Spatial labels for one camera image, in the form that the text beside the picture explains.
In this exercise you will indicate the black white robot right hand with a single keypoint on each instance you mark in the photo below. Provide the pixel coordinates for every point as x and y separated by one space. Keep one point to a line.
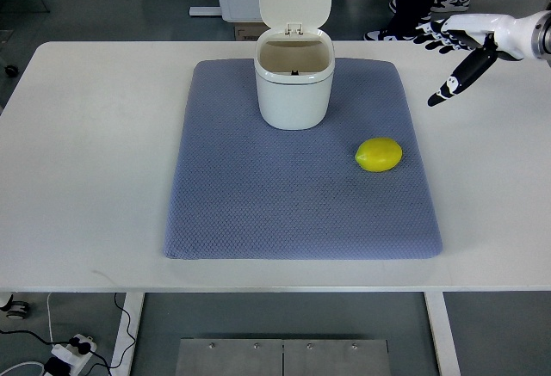
488 37

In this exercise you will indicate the yellow lemon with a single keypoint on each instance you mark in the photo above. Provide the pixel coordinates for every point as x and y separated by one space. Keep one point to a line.
378 154

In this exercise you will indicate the white trash bin open lid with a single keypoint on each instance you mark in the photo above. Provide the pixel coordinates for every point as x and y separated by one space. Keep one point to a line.
294 63

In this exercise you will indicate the cardboard box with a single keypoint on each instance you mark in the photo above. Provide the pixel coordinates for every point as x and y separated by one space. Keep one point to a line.
249 31

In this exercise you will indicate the blue textured cloth mat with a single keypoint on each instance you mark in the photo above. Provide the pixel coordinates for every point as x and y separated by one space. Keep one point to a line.
243 189

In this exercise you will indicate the white table right leg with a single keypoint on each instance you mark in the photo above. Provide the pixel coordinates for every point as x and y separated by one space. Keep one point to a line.
441 332

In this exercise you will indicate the metal floor plate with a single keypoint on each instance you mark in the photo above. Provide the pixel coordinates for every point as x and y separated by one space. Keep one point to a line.
282 357

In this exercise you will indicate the black caster wheel left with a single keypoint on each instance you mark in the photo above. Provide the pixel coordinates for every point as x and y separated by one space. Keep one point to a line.
11 70

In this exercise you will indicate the white power strip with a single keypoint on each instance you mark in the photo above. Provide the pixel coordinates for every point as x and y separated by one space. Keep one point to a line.
75 353

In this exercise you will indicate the caster wheel lower left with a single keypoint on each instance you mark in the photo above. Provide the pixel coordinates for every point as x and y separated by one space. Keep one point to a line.
13 309

